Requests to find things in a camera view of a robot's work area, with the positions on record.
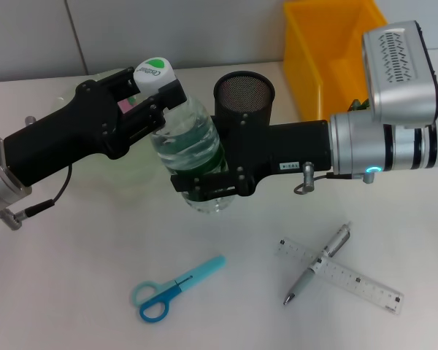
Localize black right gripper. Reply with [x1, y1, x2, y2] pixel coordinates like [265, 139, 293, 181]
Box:
[170, 112, 333, 202]

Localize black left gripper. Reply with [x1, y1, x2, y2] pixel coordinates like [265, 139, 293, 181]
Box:
[3, 67, 188, 187]

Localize pink peach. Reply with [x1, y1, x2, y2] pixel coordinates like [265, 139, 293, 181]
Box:
[118, 96, 138, 114]

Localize clear water bottle green label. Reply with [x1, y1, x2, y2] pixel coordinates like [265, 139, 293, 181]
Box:
[133, 56, 229, 216]

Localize black mesh pen holder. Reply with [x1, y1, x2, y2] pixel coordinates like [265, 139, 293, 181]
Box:
[213, 71, 275, 127]

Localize pale green fruit plate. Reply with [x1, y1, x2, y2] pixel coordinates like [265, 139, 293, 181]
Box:
[50, 69, 161, 200]

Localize blue scissors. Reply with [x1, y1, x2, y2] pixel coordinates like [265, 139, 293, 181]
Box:
[131, 254, 227, 324]

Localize silver ballpoint pen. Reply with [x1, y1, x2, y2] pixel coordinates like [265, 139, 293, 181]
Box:
[283, 220, 353, 306]

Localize transparent plastic ruler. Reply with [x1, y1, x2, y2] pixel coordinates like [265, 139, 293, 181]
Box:
[277, 237, 405, 315]

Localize yellow plastic bin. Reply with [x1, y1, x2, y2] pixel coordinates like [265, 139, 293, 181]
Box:
[283, 0, 390, 121]

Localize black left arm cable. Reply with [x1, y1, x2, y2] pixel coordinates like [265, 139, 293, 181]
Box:
[0, 163, 74, 231]

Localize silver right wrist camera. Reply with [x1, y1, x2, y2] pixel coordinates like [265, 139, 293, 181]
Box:
[361, 20, 438, 129]

